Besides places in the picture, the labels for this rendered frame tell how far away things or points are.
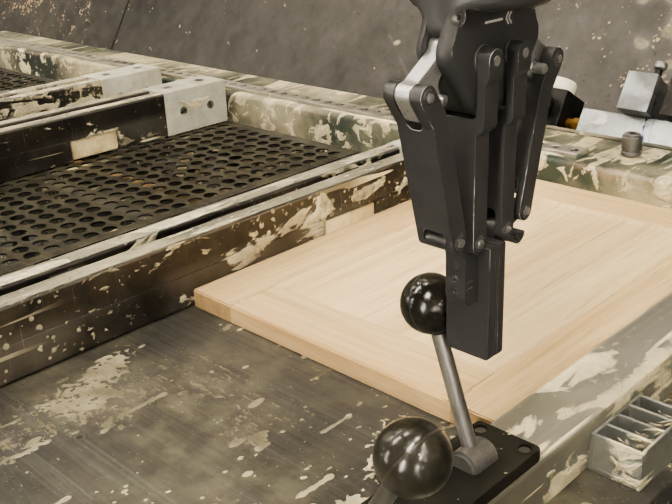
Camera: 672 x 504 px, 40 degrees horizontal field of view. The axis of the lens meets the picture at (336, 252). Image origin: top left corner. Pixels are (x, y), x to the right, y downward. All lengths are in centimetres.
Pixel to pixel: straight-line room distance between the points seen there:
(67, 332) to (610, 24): 170
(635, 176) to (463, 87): 68
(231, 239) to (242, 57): 211
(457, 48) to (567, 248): 56
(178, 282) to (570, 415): 41
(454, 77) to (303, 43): 239
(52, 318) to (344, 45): 200
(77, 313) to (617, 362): 46
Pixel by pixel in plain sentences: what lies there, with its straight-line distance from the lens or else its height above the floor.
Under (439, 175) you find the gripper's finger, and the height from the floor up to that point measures 154.
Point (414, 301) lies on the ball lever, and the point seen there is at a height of 147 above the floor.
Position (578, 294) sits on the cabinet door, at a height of 111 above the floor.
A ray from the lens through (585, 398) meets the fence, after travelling 69.
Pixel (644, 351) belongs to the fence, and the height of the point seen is 121.
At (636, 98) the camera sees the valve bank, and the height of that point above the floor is 76.
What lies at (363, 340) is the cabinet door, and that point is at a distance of 80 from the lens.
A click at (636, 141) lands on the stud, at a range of 118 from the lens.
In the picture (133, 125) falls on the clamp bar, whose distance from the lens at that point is 148.
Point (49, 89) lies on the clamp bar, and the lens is 162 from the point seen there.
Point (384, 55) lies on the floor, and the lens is 262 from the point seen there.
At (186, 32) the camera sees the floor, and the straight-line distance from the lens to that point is 327.
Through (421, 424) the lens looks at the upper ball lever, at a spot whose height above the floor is 155.
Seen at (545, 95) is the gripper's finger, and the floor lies 147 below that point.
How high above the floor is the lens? 191
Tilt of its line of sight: 49 degrees down
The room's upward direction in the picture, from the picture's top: 72 degrees counter-clockwise
